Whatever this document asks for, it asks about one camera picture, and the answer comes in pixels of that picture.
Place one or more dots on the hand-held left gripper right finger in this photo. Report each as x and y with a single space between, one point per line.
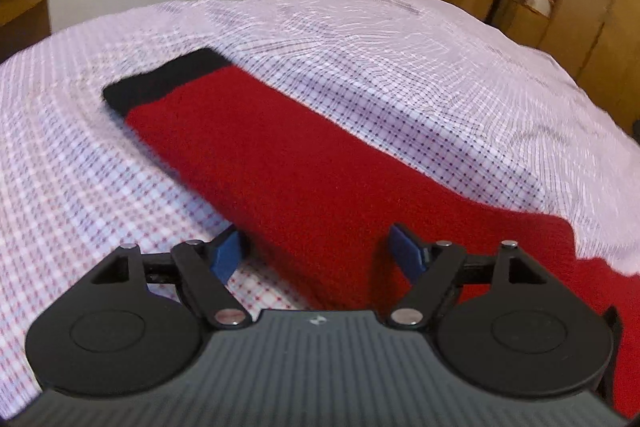
404 252

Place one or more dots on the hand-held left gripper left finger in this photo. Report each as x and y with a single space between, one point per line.
228 253

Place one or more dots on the red knit sweater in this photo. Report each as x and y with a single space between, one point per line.
300 157

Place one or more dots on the checkered bed sheet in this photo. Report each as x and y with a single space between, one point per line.
400 57

